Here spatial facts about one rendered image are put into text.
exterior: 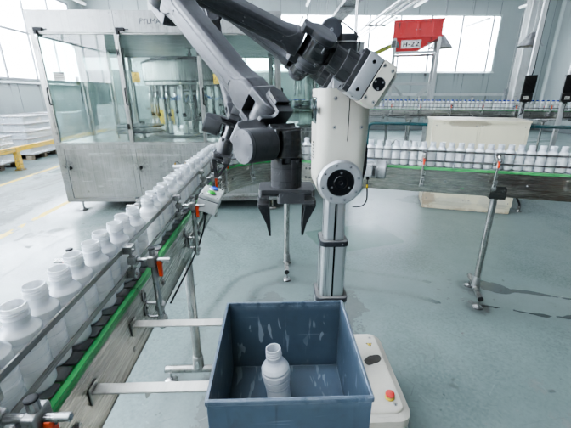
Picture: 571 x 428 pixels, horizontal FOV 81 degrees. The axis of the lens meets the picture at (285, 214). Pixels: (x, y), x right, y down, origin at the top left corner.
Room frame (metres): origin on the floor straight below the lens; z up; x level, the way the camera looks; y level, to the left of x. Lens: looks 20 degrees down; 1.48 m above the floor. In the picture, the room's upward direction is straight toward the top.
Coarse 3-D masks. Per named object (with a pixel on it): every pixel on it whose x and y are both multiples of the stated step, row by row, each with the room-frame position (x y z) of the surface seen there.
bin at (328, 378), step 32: (160, 320) 0.72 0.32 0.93; (192, 320) 0.72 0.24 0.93; (224, 320) 0.69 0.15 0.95; (256, 320) 0.77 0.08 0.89; (288, 320) 0.77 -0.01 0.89; (320, 320) 0.77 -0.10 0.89; (224, 352) 0.65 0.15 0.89; (256, 352) 0.77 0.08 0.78; (288, 352) 0.77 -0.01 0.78; (320, 352) 0.77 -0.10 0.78; (352, 352) 0.62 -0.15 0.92; (96, 384) 0.52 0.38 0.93; (128, 384) 0.52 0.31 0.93; (160, 384) 0.52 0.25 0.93; (192, 384) 0.52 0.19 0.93; (224, 384) 0.62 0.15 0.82; (256, 384) 0.70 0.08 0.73; (320, 384) 0.70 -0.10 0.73; (352, 384) 0.60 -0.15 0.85; (224, 416) 0.46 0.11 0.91; (256, 416) 0.46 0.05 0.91; (288, 416) 0.47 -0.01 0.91; (320, 416) 0.47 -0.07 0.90; (352, 416) 0.47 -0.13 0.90
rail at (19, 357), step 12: (192, 180) 1.52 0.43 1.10; (204, 180) 1.77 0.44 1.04; (180, 192) 1.31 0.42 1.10; (168, 204) 1.15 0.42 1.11; (156, 216) 1.02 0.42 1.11; (144, 228) 0.91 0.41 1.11; (132, 240) 0.82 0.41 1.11; (156, 240) 0.99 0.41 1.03; (120, 252) 0.75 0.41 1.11; (144, 252) 0.89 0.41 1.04; (108, 264) 0.68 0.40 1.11; (96, 276) 0.63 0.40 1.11; (84, 288) 0.58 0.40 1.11; (72, 300) 0.54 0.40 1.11; (108, 300) 0.65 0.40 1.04; (60, 312) 0.50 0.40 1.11; (96, 312) 0.60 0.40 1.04; (48, 324) 0.47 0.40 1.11; (84, 324) 0.56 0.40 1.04; (36, 336) 0.44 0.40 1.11; (72, 336) 0.52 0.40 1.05; (24, 348) 0.41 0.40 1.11; (12, 360) 0.39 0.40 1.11; (60, 360) 0.47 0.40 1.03; (0, 372) 0.37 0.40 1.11; (48, 372) 0.44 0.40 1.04; (36, 384) 0.41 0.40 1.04; (24, 396) 0.39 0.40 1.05
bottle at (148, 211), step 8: (144, 200) 1.03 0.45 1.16; (152, 200) 1.04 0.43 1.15; (144, 208) 1.02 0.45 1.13; (152, 208) 1.03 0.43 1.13; (144, 216) 1.01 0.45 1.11; (152, 216) 1.02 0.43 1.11; (152, 224) 1.02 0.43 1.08; (160, 224) 1.05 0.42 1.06; (152, 232) 1.02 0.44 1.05; (160, 240) 1.03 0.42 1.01
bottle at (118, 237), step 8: (112, 224) 0.82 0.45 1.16; (120, 224) 0.80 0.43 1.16; (112, 232) 0.79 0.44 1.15; (120, 232) 0.80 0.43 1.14; (112, 240) 0.78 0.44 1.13; (120, 240) 0.79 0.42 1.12; (128, 240) 0.81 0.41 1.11; (120, 248) 0.78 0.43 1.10; (120, 256) 0.78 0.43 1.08; (120, 264) 0.78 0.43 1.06; (128, 280) 0.79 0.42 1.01
